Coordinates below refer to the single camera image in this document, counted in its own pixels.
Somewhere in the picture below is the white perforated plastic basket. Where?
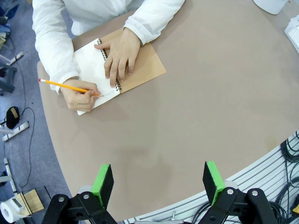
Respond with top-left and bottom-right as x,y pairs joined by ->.
284,15 -> 299,53

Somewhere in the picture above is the small wooden board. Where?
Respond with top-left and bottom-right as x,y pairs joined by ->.
22,189 -> 45,214

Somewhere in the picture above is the thin black floor cable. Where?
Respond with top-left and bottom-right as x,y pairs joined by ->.
4,53 -> 36,187

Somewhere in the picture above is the person's left forearm white sleeve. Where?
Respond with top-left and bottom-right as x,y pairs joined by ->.
123,0 -> 186,46

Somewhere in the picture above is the white round lidded bin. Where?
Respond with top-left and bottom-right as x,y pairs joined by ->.
253,0 -> 288,15

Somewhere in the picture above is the black cable bundle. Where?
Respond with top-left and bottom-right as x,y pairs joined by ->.
191,130 -> 299,224

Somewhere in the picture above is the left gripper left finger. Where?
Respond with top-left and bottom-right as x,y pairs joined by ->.
43,164 -> 117,224

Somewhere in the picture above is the yellow pencil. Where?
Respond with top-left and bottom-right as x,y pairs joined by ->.
38,78 -> 103,97

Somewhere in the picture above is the black pouch on floor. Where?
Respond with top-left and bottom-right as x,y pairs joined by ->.
6,106 -> 21,129

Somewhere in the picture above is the white tape roll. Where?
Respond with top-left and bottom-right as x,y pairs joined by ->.
0,201 -> 17,222

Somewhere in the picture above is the person's right hand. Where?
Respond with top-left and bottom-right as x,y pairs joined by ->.
60,78 -> 102,112

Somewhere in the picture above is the grey stool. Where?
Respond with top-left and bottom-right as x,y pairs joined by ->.
0,55 -> 18,94

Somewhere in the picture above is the person's left hand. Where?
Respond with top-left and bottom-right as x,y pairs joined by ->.
94,27 -> 142,89

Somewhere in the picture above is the person's white jacket torso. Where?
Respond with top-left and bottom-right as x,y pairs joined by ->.
32,0 -> 150,37

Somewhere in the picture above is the white desk leg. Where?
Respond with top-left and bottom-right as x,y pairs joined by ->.
2,121 -> 30,142

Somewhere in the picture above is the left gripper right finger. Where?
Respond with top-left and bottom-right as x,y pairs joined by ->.
198,161 -> 278,224

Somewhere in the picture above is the spiral notebook with brown cover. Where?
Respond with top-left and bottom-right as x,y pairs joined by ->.
73,28 -> 167,116

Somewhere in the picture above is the person's right forearm white sleeve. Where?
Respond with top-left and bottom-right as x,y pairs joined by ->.
32,14 -> 80,94

